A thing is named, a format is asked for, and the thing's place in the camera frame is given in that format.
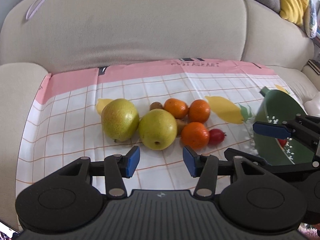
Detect beige sofa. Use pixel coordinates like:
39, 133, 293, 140
1, 0, 319, 228

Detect white sock foot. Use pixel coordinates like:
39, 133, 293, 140
304, 97, 320, 117

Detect green pear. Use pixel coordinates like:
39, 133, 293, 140
138, 109, 177, 151
101, 99, 139, 142

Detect patterned blue cushion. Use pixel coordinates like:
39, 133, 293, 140
303, 0, 318, 39

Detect mandarin orange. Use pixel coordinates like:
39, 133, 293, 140
163, 98, 189, 119
188, 99, 210, 124
181, 122, 209, 150

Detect green colander bowl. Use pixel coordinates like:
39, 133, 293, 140
253, 87, 319, 166

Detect small red fruit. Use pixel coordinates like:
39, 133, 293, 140
278, 139, 287, 148
209, 128, 227, 145

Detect brown kiwi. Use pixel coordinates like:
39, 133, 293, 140
176, 119, 188, 137
149, 102, 163, 111

